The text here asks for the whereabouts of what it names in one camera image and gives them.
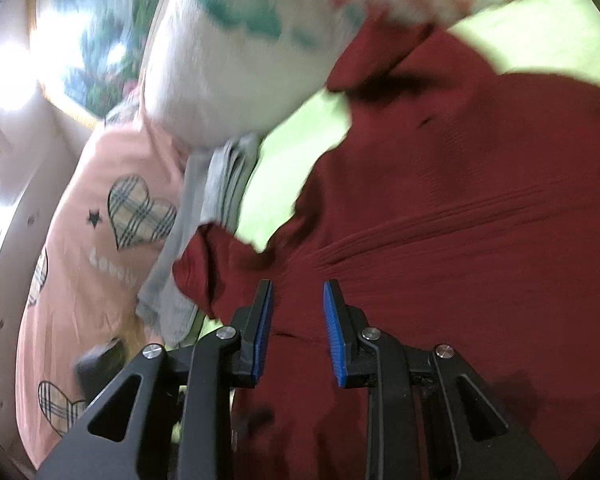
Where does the dark red knit sweater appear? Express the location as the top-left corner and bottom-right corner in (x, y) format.
(173, 21), (600, 479)

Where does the pink heart print quilt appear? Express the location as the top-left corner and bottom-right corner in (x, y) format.
(15, 90), (186, 466)

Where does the grey folded towel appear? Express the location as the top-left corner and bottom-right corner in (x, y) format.
(135, 133), (262, 348)

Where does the white floral quilt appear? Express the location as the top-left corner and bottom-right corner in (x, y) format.
(141, 0), (515, 148)

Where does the light green bed sheet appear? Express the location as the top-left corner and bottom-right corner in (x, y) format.
(187, 0), (600, 351)

